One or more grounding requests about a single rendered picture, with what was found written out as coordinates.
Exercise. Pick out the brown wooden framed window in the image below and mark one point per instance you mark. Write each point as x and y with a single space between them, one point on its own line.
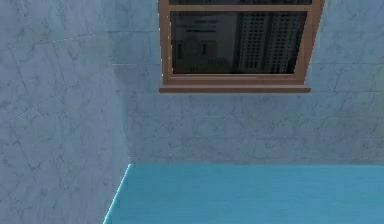
233 80

